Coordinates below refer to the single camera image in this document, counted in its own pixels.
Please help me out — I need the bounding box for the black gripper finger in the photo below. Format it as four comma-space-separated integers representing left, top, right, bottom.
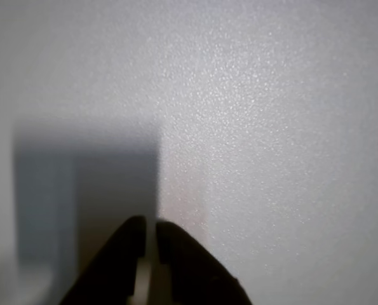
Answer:
155, 220, 253, 305
60, 215, 147, 305

